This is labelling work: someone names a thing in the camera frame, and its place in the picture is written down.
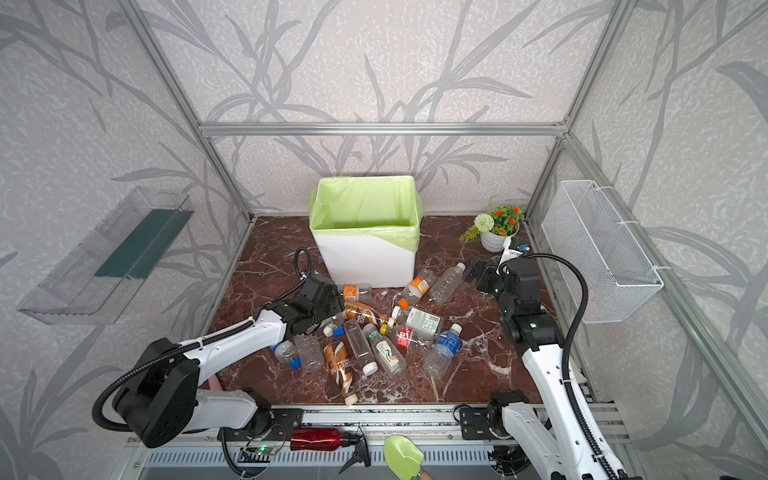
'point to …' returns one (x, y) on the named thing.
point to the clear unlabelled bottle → (449, 280)
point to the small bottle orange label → (351, 292)
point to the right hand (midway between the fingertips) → (486, 252)
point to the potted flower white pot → (495, 226)
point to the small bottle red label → (408, 338)
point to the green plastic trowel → (404, 458)
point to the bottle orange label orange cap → (413, 292)
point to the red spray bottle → (313, 439)
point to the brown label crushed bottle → (338, 358)
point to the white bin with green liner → (367, 228)
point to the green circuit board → (258, 450)
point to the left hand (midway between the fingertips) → (342, 292)
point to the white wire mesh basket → (584, 226)
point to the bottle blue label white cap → (448, 345)
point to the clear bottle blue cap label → (288, 352)
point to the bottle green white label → (424, 324)
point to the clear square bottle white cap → (360, 347)
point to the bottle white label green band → (386, 351)
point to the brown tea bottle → (361, 313)
